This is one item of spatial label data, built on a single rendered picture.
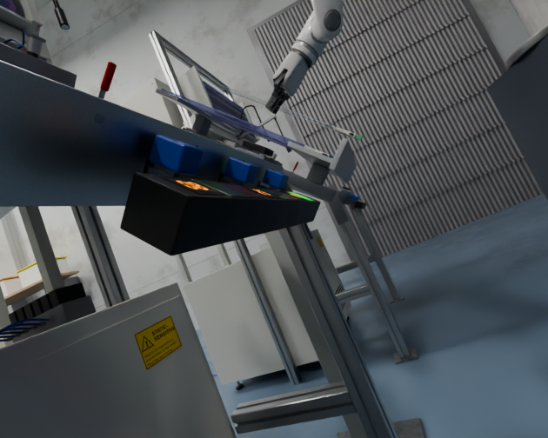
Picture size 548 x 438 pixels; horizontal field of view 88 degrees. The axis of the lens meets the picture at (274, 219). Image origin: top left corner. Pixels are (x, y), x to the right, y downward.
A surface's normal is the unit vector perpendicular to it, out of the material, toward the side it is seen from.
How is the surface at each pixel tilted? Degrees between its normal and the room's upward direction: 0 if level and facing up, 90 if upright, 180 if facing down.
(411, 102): 90
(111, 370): 90
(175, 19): 90
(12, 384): 90
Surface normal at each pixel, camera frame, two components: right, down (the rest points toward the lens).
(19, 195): 0.87, 0.37
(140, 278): -0.19, -0.03
